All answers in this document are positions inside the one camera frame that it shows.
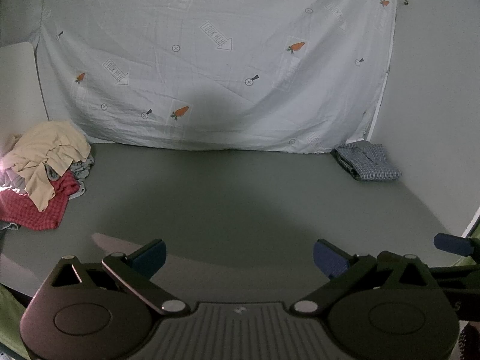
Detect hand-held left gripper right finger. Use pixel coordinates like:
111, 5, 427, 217
293, 239, 445, 315

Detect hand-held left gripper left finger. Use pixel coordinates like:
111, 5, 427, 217
37, 239, 190, 316

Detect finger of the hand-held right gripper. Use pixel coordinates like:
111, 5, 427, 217
434, 233, 480, 256
429, 264, 480, 291

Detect beige long sleeve shirt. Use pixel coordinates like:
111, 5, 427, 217
7, 121, 92, 212

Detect person's right hand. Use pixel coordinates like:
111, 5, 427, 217
458, 322, 480, 360

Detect green cloth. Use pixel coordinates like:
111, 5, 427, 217
464, 206, 480, 267
0, 283, 31, 360

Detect blue plaid folded shirt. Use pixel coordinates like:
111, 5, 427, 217
335, 140, 403, 182

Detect grey crumpled cloth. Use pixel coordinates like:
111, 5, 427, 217
45, 154, 96, 199

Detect pale pink cloth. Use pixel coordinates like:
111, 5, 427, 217
0, 133, 27, 196

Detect white carrot print sheet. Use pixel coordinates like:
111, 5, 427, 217
35, 0, 398, 154

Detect thin dark cord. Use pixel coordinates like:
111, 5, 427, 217
35, 41, 51, 121

